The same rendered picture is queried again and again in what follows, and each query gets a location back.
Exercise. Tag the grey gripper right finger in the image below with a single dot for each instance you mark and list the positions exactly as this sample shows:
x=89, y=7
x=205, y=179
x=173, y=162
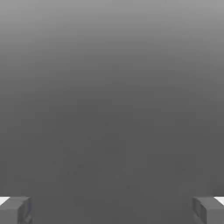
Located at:
x=211, y=211

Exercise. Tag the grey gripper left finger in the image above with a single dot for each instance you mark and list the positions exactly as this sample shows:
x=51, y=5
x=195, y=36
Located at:
x=12, y=211

